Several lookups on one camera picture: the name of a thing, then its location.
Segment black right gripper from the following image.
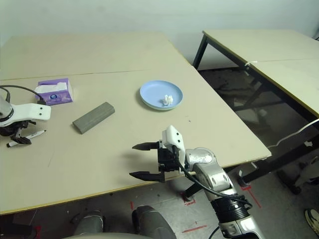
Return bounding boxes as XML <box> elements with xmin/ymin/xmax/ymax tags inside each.
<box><xmin>129</xmin><ymin>140</ymin><xmax>181</xmax><ymax>183</ymax></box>

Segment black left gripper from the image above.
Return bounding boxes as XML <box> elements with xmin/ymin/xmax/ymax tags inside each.
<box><xmin>10</xmin><ymin>120</ymin><xmax>33</xmax><ymax>145</ymax></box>

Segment white marker with black tip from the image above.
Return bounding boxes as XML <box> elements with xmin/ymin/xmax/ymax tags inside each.
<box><xmin>6</xmin><ymin>128</ymin><xmax>47</xmax><ymax>148</ymax></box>

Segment white paper ball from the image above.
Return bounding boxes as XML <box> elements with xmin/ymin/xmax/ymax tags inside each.
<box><xmin>161</xmin><ymin>94</ymin><xmax>174</xmax><ymax>106</ymax></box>

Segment blue plate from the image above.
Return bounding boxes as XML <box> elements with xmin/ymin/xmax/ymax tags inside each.
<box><xmin>139</xmin><ymin>79</ymin><xmax>184</xmax><ymax>110</ymax></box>

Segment grey glasses case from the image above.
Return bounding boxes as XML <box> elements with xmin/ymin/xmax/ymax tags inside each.
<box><xmin>72</xmin><ymin>101</ymin><xmax>116</xmax><ymax>134</ymax></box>

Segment black table leg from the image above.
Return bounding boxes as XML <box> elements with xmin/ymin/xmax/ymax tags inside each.
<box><xmin>0</xmin><ymin>224</ymin><xmax>33</xmax><ymax>236</ymax></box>
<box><xmin>183</xmin><ymin>178</ymin><xmax>208</xmax><ymax>202</ymax></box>

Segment purple tissue box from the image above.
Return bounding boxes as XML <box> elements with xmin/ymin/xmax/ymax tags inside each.
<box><xmin>34</xmin><ymin>78</ymin><xmax>75</xmax><ymax>105</ymax></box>

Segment grey right robot leg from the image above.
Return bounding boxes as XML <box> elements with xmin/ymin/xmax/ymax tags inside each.
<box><xmin>131</xmin><ymin>205</ymin><xmax>176</xmax><ymax>239</ymax></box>

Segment grey robot leg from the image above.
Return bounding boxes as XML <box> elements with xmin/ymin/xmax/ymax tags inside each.
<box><xmin>131</xmin><ymin>205</ymin><xmax>176</xmax><ymax>239</ymax></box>
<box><xmin>71</xmin><ymin>211</ymin><xmax>104</xmax><ymax>236</ymax></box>

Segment grey left robot leg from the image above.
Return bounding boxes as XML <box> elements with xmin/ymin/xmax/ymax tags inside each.
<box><xmin>71</xmin><ymin>211</ymin><xmax>104</xmax><ymax>236</ymax></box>

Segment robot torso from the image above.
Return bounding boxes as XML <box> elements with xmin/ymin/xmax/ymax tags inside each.
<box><xmin>62</xmin><ymin>233</ymin><xmax>140</xmax><ymax>239</ymax></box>

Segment grey wheeled stand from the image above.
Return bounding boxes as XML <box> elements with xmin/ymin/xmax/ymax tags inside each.
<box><xmin>278</xmin><ymin>155</ymin><xmax>319</xmax><ymax>195</ymax></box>

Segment beige side table black legs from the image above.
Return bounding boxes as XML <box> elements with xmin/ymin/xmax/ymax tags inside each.
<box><xmin>193</xmin><ymin>29</ymin><xmax>319</xmax><ymax>185</ymax></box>

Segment white sneaker shoe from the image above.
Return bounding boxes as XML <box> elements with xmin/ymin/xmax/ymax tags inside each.
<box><xmin>304</xmin><ymin>208</ymin><xmax>319</xmax><ymax>236</ymax></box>

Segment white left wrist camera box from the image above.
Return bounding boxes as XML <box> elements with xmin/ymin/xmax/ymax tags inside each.
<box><xmin>0</xmin><ymin>103</ymin><xmax>52</xmax><ymax>127</ymax></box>

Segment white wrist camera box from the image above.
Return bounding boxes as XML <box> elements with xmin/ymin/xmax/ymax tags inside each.
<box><xmin>161</xmin><ymin>124</ymin><xmax>186</xmax><ymax>172</ymax></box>
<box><xmin>0</xmin><ymin>103</ymin><xmax>52</xmax><ymax>127</ymax></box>

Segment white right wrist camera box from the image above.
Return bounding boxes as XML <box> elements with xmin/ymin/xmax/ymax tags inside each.
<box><xmin>161</xmin><ymin>124</ymin><xmax>186</xmax><ymax>172</ymax></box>

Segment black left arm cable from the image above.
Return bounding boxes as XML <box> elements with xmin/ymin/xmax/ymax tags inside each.
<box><xmin>0</xmin><ymin>85</ymin><xmax>47</xmax><ymax>105</ymax></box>

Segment white power cable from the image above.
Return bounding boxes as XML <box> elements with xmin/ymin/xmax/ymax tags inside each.
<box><xmin>268</xmin><ymin>119</ymin><xmax>319</xmax><ymax>149</ymax></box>

